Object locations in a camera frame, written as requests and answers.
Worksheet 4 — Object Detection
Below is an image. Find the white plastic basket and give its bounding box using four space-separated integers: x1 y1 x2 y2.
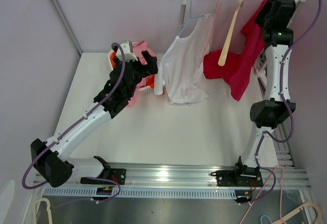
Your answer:
107 50 153 95

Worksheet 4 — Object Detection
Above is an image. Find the white slotted cable duct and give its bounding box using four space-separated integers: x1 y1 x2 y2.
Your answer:
43 187 237 200

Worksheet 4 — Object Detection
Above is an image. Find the cream hanger at left floor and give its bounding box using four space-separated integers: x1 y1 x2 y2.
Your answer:
32 197 54 224

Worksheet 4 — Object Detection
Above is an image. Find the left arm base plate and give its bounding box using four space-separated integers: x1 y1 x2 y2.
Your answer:
80 168 127 185

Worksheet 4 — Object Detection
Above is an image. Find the crimson t shirt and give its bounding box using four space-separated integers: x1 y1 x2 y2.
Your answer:
203 0 268 101

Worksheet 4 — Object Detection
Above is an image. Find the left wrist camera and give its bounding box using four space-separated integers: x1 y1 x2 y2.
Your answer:
115 40 137 62

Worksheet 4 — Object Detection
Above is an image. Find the orange t shirt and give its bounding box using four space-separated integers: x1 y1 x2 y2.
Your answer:
108 51 154 88

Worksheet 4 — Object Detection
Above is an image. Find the cream wooden hanger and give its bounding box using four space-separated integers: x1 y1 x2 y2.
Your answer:
218 0 243 67

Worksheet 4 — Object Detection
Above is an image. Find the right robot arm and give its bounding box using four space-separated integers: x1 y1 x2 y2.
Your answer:
232 0 296 186

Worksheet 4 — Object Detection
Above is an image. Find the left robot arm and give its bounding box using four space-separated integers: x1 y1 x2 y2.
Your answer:
31 51 158 187

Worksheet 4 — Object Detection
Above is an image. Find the pink wire hanger on floor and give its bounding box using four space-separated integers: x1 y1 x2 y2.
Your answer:
239 165 286 224

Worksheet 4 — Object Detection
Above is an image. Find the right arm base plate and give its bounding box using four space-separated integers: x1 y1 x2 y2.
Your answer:
210 170 264 187

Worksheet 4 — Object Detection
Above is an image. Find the pink wire hanger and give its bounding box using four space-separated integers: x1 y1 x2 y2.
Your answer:
198 0 221 68
239 165 286 224

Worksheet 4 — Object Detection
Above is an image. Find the wooden hanger on floor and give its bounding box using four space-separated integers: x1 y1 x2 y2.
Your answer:
273 202 322 224

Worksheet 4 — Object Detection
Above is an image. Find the blue wire hanger on floor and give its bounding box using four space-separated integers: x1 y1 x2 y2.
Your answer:
260 215 273 224

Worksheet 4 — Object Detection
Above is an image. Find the pale pink t shirt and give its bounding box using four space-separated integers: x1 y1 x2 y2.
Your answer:
154 14 213 104

